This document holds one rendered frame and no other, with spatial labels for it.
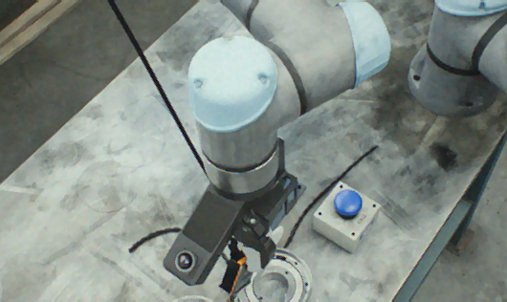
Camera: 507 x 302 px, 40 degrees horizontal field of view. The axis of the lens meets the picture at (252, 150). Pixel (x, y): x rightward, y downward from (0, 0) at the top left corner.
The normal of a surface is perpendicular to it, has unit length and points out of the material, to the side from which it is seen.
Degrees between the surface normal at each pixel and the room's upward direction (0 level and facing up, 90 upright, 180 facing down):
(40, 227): 0
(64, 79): 0
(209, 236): 29
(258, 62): 1
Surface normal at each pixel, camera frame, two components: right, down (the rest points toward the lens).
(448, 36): -0.83, 0.51
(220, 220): -0.29, -0.15
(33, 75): -0.05, -0.56
